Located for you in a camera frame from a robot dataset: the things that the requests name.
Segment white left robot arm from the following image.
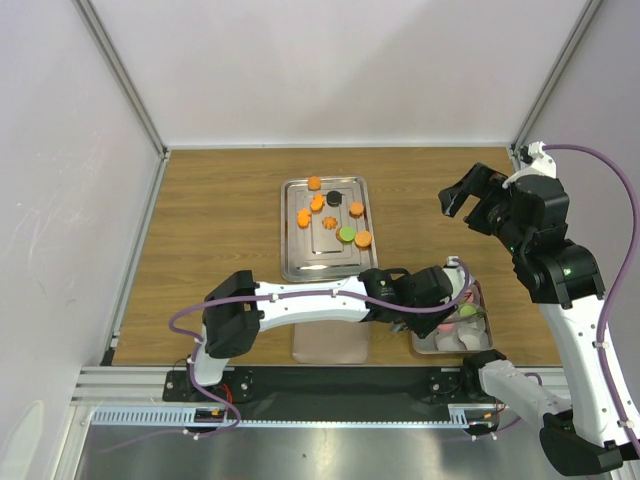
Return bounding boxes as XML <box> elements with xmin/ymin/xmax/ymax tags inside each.
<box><xmin>184</xmin><ymin>259</ymin><xmax>473</xmax><ymax>400</ymax></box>

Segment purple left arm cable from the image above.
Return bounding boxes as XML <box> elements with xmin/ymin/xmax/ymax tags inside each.
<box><xmin>168</xmin><ymin>256</ymin><xmax>471</xmax><ymax>436</ymax></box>

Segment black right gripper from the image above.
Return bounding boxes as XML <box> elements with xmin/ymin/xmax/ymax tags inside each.
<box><xmin>437</xmin><ymin>162</ymin><xmax>528</xmax><ymax>257</ymax></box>

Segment white slotted cable duct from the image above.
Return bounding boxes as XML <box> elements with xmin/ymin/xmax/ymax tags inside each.
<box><xmin>92</xmin><ymin>406</ymin><xmax>496</xmax><ymax>429</ymax></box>

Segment rose gold tin lid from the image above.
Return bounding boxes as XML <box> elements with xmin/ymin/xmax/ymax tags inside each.
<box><xmin>292</xmin><ymin>320</ymin><xmax>371</xmax><ymax>365</ymax></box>

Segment orange round cookie top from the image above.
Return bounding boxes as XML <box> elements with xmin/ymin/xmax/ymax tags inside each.
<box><xmin>307</xmin><ymin>176</ymin><xmax>322</xmax><ymax>191</ymax></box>

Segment silver steel tray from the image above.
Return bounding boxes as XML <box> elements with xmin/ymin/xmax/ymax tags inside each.
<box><xmin>280</xmin><ymin>175</ymin><xmax>378</xmax><ymax>283</ymax></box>

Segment white paper cup bottom right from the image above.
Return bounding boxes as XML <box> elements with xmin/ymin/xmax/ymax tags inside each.
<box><xmin>458</xmin><ymin>331</ymin><xmax>490</xmax><ymax>351</ymax></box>

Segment orange round cookie lower right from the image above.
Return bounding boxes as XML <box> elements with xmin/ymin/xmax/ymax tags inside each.
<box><xmin>353</xmin><ymin>230</ymin><xmax>373</xmax><ymax>249</ymax></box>

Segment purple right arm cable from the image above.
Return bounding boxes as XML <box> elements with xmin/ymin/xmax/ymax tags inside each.
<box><xmin>542</xmin><ymin>143</ymin><xmax>640</xmax><ymax>451</ymax></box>

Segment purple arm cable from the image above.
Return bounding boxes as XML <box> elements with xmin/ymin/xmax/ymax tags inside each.
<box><xmin>542</xmin><ymin>143</ymin><xmax>640</xmax><ymax>451</ymax></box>
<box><xmin>168</xmin><ymin>256</ymin><xmax>471</xmax><ymax>436</ymax></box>

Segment orange round cookie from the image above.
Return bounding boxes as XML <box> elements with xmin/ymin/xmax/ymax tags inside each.
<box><xmin>307</xmin><ymin>176</ymin><xmax>322</xmax><ymax>191</ymax></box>
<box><xmin>349</xmin><ymin>201</ymin><xmax>365</xmax><ymax>218</ymax></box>
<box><xmin>353</xmin><ymin>230</ymin><xmax>373</xmax><ymax>249</ymax></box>

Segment orange bear cookie lower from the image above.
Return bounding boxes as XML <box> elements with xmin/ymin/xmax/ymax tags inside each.
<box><xmin>297</xmin><ymin>208</ymin><xmax>312</xmax><ymax>229</ymax></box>

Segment white paper cup bottom middle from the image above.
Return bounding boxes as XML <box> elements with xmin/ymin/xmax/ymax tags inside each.
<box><xmin>435</xmin><ymin>332</ymin><xmax>466</xmax><ymax>352</ymax></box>

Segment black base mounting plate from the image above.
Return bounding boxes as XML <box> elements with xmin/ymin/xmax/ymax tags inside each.
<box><xmin>163</xmin><ymin>365</ymin><xmax>501</xmax><ymax>416</ymax></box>

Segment white paper cup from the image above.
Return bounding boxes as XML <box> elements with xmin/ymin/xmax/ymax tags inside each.
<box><xmin>458</xmin><ymin>331</ymin><xmax>490</xmax><ymax>351</ymax></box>
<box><xmin>435</xmin><ymin>332</ymin><xmax>466</xmax><ymax>352</ymax></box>
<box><xmin>458</xmin><ymin>317</ymin><xmax>486</xmax><ymax>332</ymax></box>

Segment green round cookie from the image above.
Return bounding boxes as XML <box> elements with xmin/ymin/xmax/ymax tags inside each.
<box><xmin>336</xmin><ymin>226</ymin><xmax>357</xmax><ymax>243</ymax></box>
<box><xmin>458</xmin><ymin>304</ymin><xmax>478</xmax><ymax>318</ymax></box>

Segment orange bear cookie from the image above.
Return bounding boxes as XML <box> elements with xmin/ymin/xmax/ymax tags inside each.
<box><xmin>310</xmin><ymin>194</ymin><xmax>325</xmax><ymax>212</ymax></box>
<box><xmin>297</xmin><ymin>208</ymin><xmax>312</xmax><ymax>229</ymax></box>

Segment orange flower cookie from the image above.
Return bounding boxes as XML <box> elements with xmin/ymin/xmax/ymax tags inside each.
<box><xmin>322</xmin><ymin>216</ymin><xmax>338</xmax><ymax>230</ymax></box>

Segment black sandwich cookie on tray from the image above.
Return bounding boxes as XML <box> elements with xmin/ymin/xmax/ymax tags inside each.
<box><xmin>326</xmin><ymin>190</ymin><xmax>343</xmax><ymax>207</ymax></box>

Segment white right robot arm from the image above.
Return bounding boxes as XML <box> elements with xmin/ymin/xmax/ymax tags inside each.
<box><xmin>438</xmin><ymin>142</ymin><xmax>639</xmax><ymax>477</ymax></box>

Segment white paper cup middle right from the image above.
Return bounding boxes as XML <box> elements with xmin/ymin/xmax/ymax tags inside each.
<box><xmin>458</xmin><ymin>317</ymin><xmax>486</xmax><ymax>332</ymax></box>

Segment orange bear cookie upper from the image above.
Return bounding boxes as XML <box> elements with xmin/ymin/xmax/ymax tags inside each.
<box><xmin>310</xmin><ymin>194</ymin><xmax>325</xmax><ymax>212</ymax></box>

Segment aluminium frame rail front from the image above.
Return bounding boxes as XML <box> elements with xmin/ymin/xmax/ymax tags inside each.
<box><xmin>71</xmin><ymin>366</ymin><xmax>170</xmax><ymax>406</ymax></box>

